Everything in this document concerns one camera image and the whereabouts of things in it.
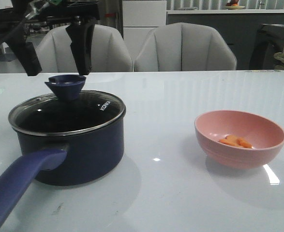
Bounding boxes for glass pot lid blue knob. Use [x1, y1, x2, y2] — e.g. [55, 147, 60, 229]
[8, 74, 127, 136]

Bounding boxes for grey upholstered chair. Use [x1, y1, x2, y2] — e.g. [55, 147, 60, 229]
[36, 25, 133, 73]
[134, 22, 237, 72]

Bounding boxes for right grey upholstered chair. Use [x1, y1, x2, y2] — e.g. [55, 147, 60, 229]
[134, 22, 237, 72]

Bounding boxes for pink plastic bowl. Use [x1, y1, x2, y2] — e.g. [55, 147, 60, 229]
[194, 110, 284, 169]

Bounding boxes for dark kitchen counter cabinet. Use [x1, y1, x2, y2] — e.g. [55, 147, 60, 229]
[167, 9, 284, 70]

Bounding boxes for dark blue saucepan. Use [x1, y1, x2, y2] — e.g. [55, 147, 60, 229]
[0, 89, 127, 232]

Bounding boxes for left grey upholstered chair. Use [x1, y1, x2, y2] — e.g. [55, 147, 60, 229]
[36, 25, 133, 73]

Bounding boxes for orange ham slices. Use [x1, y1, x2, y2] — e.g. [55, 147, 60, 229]
[218, 135, 253, 148]

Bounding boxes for fruit plate on counter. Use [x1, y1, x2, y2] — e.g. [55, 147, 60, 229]
[225, 0, 245, 10]

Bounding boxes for white refrigerator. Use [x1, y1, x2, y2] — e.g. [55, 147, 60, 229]
[122, 0, 166, 60]

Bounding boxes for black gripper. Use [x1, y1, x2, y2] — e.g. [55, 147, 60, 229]
[7, 0, 100, 76]

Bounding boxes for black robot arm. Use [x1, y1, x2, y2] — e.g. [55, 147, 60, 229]
[0, 0, 100, 76]

